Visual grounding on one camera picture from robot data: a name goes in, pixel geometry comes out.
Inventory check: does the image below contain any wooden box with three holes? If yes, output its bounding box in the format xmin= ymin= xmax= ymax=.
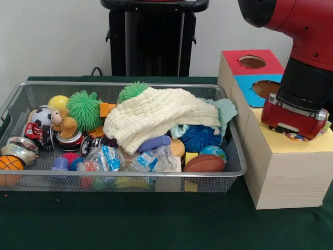
xmin=217 ymin=49 xmax=333 ymax=210

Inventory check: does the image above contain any shallow wire mesh bin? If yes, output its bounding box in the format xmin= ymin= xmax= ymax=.
xmin=0 ymin=80 xmax=248 ymax=193

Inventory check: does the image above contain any green spiky rubber ball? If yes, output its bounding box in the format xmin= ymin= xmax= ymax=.
xmin=66 ymin=90 xmax=105 ymax=132
xmin=118 ymin=81 xmax=151 ymax=104

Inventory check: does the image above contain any globe print ball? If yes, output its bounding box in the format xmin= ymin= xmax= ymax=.
xmin=199 ymin=145 xmax=228 ymax=164

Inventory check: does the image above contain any blue spiky rubber ball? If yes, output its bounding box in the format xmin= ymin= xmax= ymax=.
xmin=181 ymin=124 xmax=223 ymax=153

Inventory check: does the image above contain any orange toy basketball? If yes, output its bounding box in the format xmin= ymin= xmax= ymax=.
xmin=0 ymin=155 xmax=24 ymax=171

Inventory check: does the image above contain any mint knitted cloth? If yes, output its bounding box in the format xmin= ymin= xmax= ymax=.
xmin=171 ymin=98 xmax=239 ymax=139

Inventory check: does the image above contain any polka dot cloth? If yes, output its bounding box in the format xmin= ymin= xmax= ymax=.
xmin=285 ymin=120 xmax=332 ymax=142

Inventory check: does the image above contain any brown toy football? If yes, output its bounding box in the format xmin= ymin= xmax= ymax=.
xmin=183 ymin=154 xmax=226 ymax=172

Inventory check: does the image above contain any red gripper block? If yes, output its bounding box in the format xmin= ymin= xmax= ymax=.
xmin=261 ymin=93 xmax=330 ymax=141

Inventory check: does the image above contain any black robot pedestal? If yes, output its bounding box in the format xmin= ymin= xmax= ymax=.
xmin=100 ymin=0 xmax=210 ymax=78

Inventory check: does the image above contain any cream knitted cloth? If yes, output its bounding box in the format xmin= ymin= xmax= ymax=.
xmin=103 ymin=87 xmax=222 ymax=154

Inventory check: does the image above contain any brown monkey plush toy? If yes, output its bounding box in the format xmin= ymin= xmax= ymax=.
xmin=49 ymin=108 xmax=79 ymax=139

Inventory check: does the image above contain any dark green table cloth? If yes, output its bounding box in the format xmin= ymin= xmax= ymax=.
xmin=0 ymin=76 xmax=333 ymax=250

